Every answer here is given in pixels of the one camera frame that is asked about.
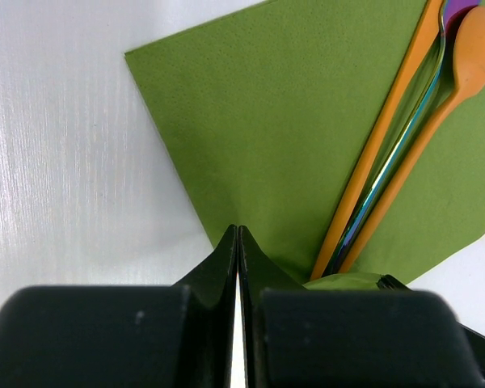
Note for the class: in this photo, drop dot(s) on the iridescent metal fork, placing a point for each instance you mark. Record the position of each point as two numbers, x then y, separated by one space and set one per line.
449 13

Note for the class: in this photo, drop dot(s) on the orange plastic spoon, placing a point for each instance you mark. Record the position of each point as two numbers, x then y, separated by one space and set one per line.
468 80

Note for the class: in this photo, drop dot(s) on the green paper napkin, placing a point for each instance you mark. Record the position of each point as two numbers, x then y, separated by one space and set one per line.
265 112

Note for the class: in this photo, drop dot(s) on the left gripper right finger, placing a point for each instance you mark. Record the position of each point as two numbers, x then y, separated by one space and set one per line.
256 272

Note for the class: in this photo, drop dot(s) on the orange plastic knife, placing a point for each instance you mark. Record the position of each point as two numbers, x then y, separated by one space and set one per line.
421 41

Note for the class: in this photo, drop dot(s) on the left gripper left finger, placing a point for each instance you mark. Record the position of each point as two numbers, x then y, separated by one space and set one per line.
207 339

